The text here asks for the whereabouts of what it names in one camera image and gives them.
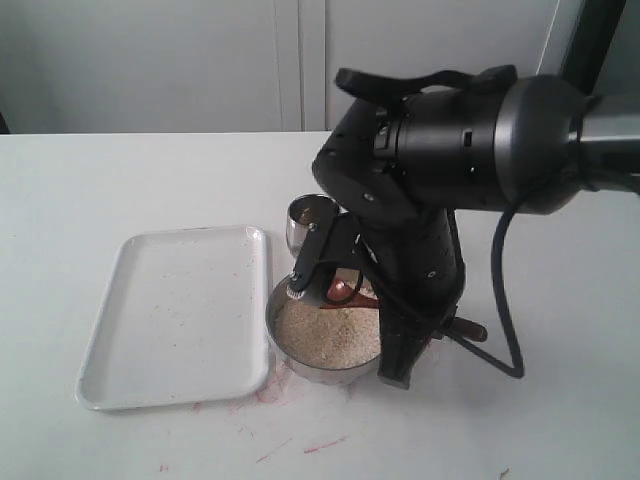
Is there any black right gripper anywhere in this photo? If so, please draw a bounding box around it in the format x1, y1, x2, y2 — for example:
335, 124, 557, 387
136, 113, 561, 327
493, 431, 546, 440
353, 208, 464, 390

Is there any brown wooden spoon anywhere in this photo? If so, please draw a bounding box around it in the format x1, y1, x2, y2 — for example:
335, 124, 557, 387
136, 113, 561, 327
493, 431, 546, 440
321, 277, 488, 343

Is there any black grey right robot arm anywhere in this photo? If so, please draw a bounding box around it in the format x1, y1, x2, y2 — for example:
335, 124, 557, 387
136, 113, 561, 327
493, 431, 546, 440
295, 65, 639, 389

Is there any steel bowl with rice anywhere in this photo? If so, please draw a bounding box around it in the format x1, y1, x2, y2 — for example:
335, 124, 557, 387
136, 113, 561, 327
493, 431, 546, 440
265, 279, 380, 385

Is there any small steel cup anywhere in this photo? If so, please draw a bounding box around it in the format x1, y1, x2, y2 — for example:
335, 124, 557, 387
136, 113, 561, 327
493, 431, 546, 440
285, 194, 340, 259

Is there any white rectangular tray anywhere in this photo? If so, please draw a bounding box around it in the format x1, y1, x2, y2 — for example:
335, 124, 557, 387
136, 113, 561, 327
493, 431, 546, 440
75, 225, 270, 411

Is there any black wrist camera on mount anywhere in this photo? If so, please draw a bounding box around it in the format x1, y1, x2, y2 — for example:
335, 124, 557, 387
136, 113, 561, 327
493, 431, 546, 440
286, 213, 364, 307

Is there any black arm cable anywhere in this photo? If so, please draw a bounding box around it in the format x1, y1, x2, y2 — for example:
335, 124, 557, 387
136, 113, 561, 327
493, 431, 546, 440
319, 69, 640, 381

